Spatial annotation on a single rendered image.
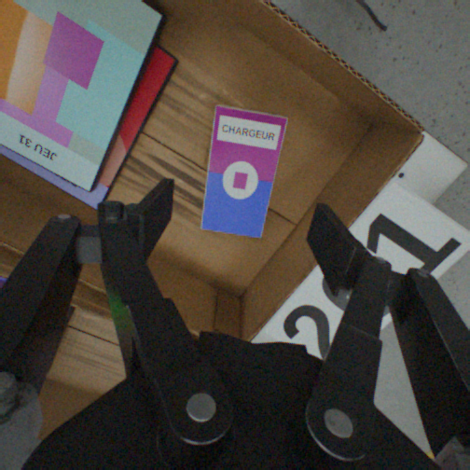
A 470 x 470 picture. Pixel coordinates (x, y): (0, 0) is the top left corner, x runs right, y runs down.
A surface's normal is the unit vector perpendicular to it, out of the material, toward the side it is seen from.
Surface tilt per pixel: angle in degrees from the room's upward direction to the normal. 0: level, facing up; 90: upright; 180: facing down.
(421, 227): 10
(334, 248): 90
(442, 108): 0
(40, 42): 0
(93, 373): 1
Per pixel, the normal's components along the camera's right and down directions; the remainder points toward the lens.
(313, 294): -0.16, 0.33
